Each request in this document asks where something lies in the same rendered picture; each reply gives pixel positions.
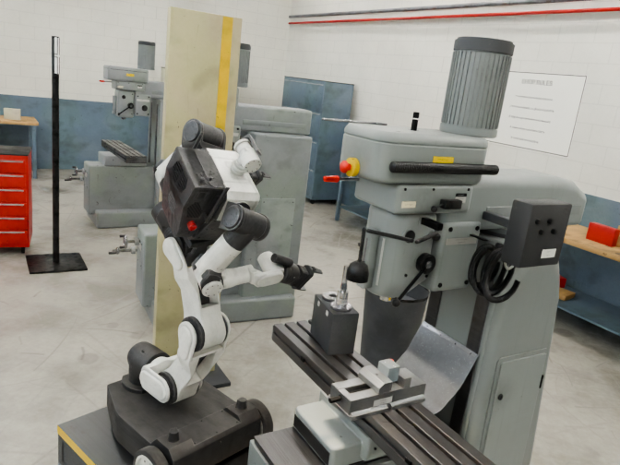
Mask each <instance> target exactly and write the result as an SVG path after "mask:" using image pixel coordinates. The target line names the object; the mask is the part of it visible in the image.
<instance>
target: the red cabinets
mask: <svg viewBox="0 0 620 465"><path fill-rule="evenodd" d="M31 148H32V147H21V146H5V145H0V247H21V254H25V247H30V240H31V236H32V183H31Z"/></svg>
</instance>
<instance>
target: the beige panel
mask: <svg viewBox="0 0 620 465"><path fill-rule="evenodd" d="M242 22H243V20H242V19H241V18H234V17H228V16H223V15H218V14H212V13H207V12H201V11H196V10H191V9H185V8H180V7H174V6H169V7H168V16H167V36H166V56H165V77H164V96H163V117H162V137H161V159H164V160H166V159H167V158H168V157H169V156H170V155H171V154H172V153H173V152H174V150H175V148H176V147H180V146H181V145H182V134H183V128H184V126H185V123H186V122H187V121H188V120H190V119H193V118H195V119H197V120H199V121H201V122H202V123H205V124H207V125H211V126H214V127H218V128H220V129H222V130H223V131H224V132H225V134H226V147H225V150H228V151H232V149H233V127H234V115H235V104H236V91H237V80H238V68H239V56H240V45H241V33H242ZM164 240H165V238H164V237H163V234H162V232H161V230H160V228H159V226H158V237H157V257H156V277H155V297H154V317H153V338H152V344H153V345H155V346H156V347H158V348H159V349H161V350H162V351H164V352H166V353H167V354H169V355H170V357H171V356H174V355H176V354H177V351H178V348H179V338H178V328H179V326H180V324H181V323H182V321H183V319H184V307H183V300H182V294H181V289H180V287H179V285H178V284H177V282H176V280H175V278H174V273H173V265H172V263H171V262H170V261H169V259H168V258H167V256H166V255H165V254H164V253H163V249H162V245H163V242H164ZM203 380H205V381H206V382H208V383H209V384H211V385H212V386H213V387H215V388H225V387H229V386H230V385H231V381H230V380H229V379H228V377H227V376H226V375H225V374H224V373H223V372H222V370H221V369H220V367H219V366H218V365H217V363H215V364H214V365H213V367H212V368H211V370H210V371H209V373H208V374H207V375H206V376H205V377H204V379H203Z"/></svg>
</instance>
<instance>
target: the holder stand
mask: <svg viewBox="0 0 620 465"><path fill-rule="evenodd" d="M336 301H337V293H336V292H324V293H320V294H315V300H314V308H313V315H312V323H311V330H310V332H311V333H312V335H313V336H314V337H315V339H316V340H317V342H318V343H319V344H320V346H321V347H322V348H323V350H324V351H325V353H326V354H327V355H335V354H349V353H353V350H354V343H355V338H356V331H357V326H358V319H359V313H358V312H357V311H356V310H355V309H354V308H353V307H352V305H351V304H349V303H347V306H346V307H339V306H336Z"/></svg>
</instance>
